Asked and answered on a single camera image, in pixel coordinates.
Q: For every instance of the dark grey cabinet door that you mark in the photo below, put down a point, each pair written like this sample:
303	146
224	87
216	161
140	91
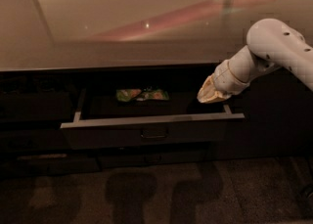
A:
278	120

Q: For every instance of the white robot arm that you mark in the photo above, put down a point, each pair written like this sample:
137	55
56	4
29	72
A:
270	44

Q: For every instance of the green snack bag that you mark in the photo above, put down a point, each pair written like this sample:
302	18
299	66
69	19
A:
129	95

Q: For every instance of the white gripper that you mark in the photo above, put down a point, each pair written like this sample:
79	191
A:
223	78

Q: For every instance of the dark grey drawer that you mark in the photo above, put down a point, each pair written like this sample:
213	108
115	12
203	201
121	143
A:
35	140
101	121
47	166
34	107
149	158

